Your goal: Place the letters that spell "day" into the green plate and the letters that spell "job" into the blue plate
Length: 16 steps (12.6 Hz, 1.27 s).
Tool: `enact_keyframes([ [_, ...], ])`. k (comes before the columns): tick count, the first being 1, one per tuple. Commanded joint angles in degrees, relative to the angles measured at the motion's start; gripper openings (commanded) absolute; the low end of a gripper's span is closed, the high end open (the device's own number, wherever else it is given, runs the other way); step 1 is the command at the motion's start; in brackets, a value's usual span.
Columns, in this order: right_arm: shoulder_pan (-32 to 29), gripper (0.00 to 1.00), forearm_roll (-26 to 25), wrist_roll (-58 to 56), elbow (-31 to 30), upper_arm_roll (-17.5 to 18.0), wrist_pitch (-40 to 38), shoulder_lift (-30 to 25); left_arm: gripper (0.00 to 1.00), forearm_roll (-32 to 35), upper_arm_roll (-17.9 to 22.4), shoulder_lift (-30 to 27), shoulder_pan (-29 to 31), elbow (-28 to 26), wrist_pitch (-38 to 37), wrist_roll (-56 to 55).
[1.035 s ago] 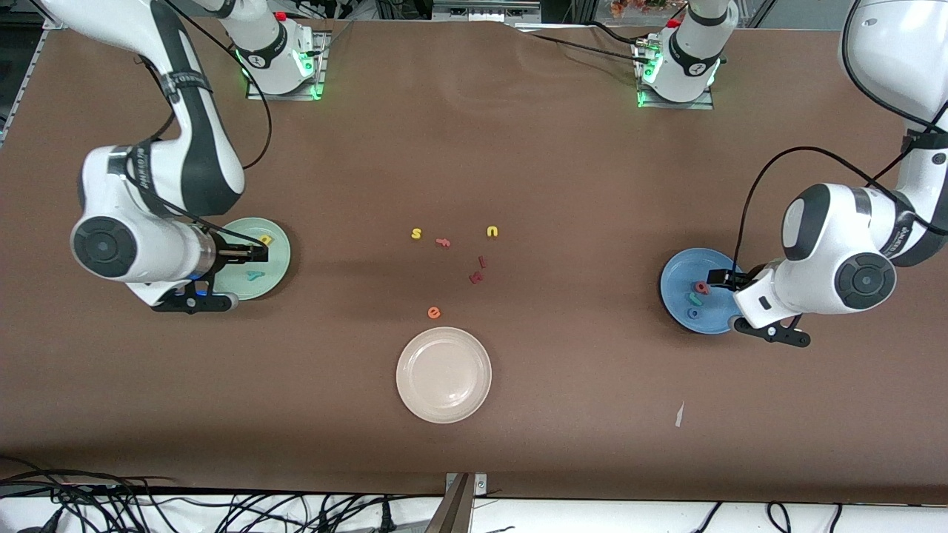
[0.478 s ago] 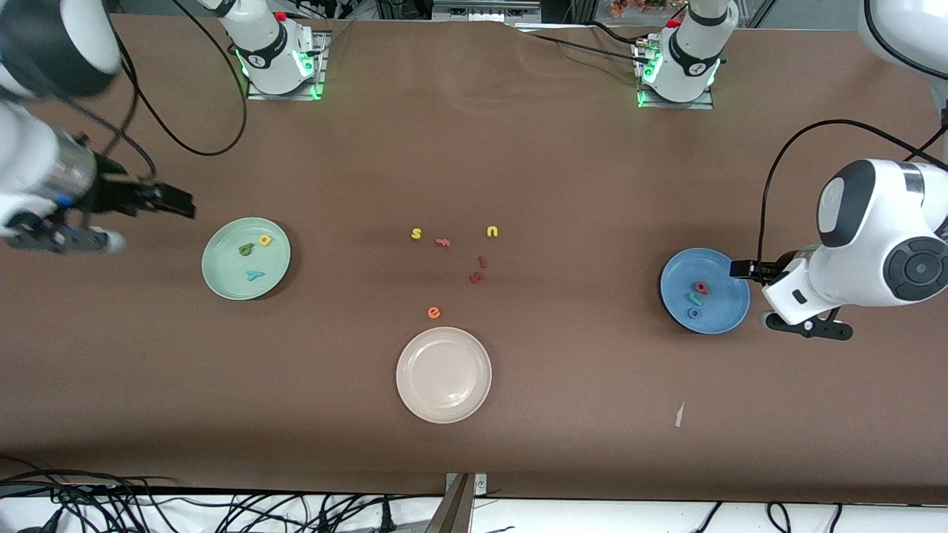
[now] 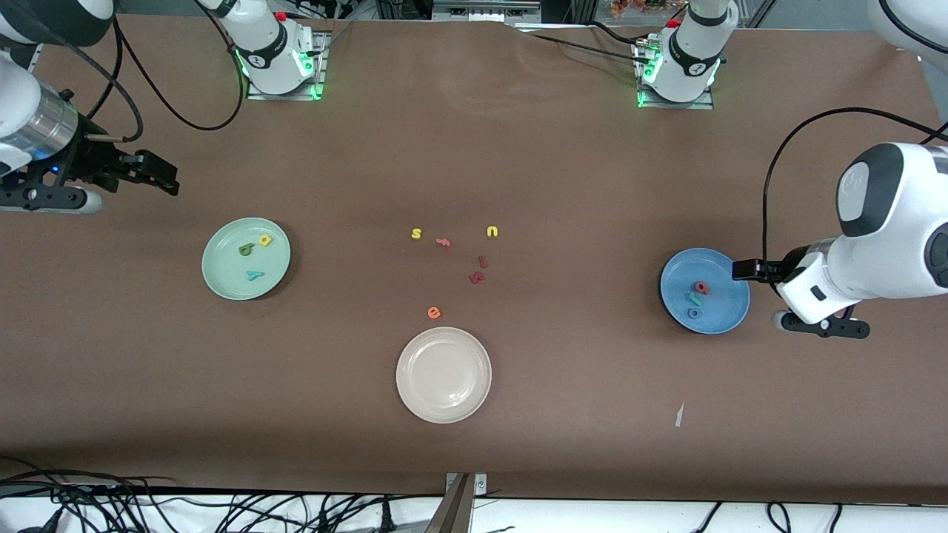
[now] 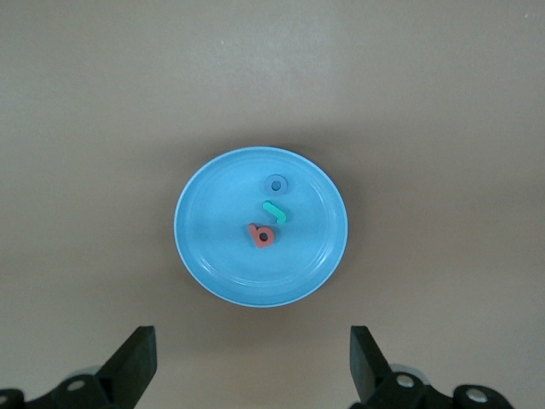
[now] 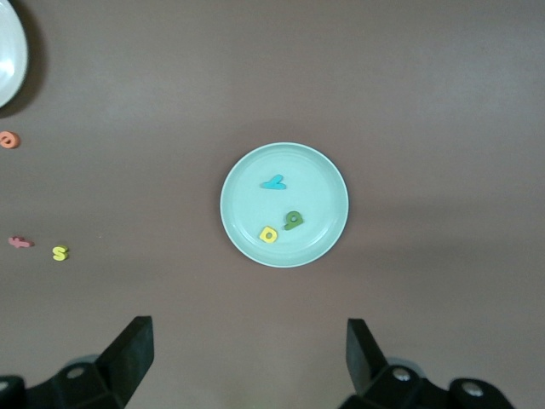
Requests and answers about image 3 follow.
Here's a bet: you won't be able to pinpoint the green plate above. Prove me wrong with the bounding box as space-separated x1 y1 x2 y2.
201 217 292 301

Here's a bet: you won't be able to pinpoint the brown table cover sheet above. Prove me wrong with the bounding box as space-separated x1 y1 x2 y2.
0 11 948 506

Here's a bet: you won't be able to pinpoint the grey metal bracket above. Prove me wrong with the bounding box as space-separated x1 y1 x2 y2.
424 472 490 533

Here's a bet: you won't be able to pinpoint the beige plate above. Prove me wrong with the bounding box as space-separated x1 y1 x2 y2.
395 326 493 424

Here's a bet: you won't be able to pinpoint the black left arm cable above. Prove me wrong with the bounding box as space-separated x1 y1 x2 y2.
761 107 948 261

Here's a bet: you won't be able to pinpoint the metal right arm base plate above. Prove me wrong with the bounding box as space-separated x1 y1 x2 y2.
247 33 327 101

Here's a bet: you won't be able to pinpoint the black cable on table cover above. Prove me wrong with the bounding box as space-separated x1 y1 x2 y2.
511 21 649 64

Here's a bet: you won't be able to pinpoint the blue plate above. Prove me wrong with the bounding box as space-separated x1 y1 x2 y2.
660 248 751 335

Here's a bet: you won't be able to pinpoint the black cable tangle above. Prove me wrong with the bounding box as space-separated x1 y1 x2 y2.
0 457 445 533

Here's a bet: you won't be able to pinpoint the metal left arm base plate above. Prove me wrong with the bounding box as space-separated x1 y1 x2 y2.
635 41 715 110

